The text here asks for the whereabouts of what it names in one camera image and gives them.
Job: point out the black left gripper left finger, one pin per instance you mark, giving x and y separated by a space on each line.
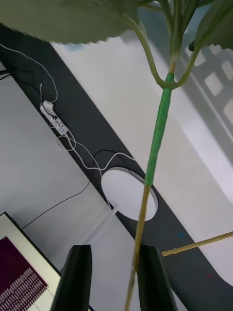
76 279

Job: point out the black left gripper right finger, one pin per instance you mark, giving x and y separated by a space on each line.
153 281

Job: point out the flower with green taped stem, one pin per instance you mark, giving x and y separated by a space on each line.
161 116

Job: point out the computer screen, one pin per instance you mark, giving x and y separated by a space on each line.
21 269

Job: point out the pale yellow flower stem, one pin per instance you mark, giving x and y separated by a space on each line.
201 244

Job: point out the white power strip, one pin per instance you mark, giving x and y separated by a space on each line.
52 116

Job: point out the round white base plate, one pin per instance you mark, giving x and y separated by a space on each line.
123 194

